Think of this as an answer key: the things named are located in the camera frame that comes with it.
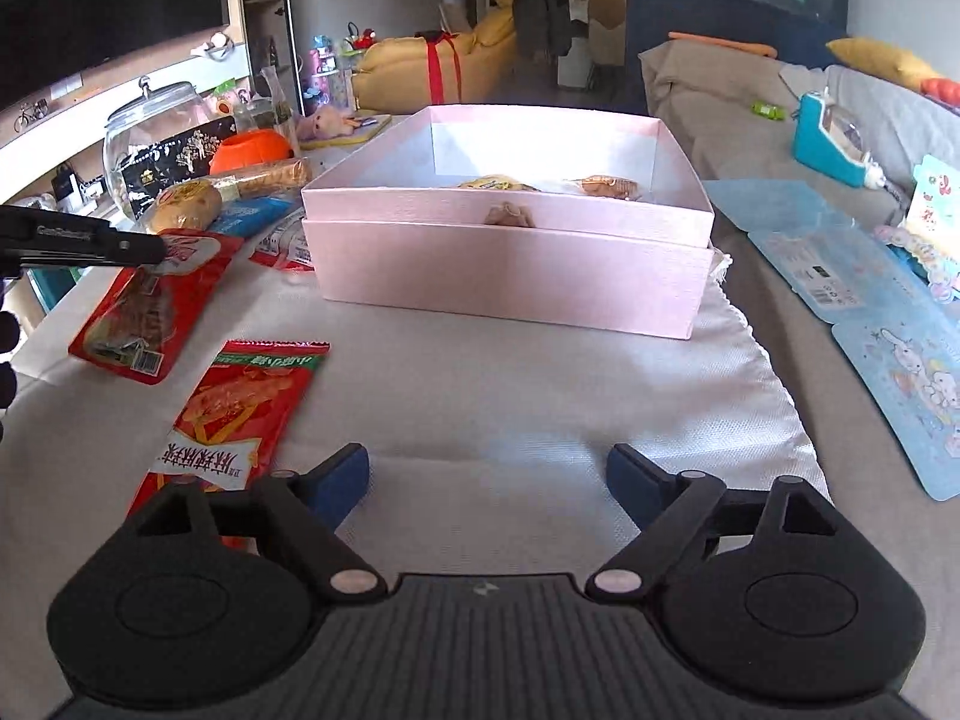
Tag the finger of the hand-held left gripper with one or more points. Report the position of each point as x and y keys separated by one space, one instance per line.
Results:
x=139 y=246

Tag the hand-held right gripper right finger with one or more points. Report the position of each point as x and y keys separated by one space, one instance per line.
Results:
x=628 y=476

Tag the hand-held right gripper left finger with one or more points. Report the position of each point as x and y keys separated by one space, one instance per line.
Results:
x=346 y=474

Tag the red snack packet clear window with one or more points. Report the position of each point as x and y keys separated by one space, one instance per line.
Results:
x=146 y=315

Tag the blue cartoon snack packet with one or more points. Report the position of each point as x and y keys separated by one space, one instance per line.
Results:
x=251 y=214

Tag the red striped snack packet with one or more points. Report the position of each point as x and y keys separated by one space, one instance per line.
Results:
x=232 y=405

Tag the small red white snack packet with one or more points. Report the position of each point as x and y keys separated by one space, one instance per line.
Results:
x=281 y=249

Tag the person's left hand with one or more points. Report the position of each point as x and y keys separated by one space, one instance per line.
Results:
x=6 y=341

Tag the round bun packet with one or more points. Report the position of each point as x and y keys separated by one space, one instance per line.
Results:
x=184 y=206

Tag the black box white print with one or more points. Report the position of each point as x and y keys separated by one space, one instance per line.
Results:
x=176 y=161

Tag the glass jar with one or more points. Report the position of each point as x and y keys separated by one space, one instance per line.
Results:
x=146 y=127

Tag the small bicycle model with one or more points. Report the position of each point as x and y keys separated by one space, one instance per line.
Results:
x=30 y=114

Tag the long bread packet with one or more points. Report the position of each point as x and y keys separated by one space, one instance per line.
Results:
x=262 y=176

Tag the orange pumpkin bowl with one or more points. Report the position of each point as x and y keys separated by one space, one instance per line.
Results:
x=251 y=151

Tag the pink plush toy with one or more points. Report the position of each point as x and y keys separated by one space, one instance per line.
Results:
x=330 y=121

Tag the pink cardboard box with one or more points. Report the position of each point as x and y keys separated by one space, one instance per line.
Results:
x=510 y=277

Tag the black television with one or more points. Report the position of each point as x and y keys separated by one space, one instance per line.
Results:
x=105 y=0

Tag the colourful bottles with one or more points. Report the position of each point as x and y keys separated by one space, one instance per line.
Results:
x=326 y=75

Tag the pale flat board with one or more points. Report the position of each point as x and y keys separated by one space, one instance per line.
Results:
x=371 y=127

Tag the light blue cardboard packaging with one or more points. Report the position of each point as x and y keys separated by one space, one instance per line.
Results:
x=817 y=262

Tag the orange brown wrapped snack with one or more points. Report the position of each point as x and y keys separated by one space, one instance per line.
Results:
x=606 y=186

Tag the blue cartoon card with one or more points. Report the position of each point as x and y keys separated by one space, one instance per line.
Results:
x=907 y=367

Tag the yellow sofa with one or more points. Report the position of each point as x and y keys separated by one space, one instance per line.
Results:
x=405 y=64

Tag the yellow wrapped snack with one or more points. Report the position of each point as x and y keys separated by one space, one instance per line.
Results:
x=491 y=183

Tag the red ribbon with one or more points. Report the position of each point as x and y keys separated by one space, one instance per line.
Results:
x=442 y=67

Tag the teal tissue holder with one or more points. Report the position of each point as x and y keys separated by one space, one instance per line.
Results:
x=825 y=139

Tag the green toy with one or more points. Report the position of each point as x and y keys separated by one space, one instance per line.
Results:
x=766 y=109

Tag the white colourful card pack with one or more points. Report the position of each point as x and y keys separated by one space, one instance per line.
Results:
x=934 y=214

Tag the grey sofa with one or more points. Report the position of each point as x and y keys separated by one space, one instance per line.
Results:
x=720 y=82

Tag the long orange cushion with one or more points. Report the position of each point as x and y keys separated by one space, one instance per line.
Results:
x=720 y=45

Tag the beige chair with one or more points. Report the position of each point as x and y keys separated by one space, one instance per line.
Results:
x=606 y=26

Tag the blue cabinet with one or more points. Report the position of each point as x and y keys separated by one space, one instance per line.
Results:
x=712 y=22

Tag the dark hanging coat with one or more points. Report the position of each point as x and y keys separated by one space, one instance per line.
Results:
x=536 y=0

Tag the yellow pillow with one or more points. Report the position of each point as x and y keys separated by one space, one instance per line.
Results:
x=885 y=60

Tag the orange pillow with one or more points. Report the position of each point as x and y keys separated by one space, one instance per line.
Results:
x=946 y=90

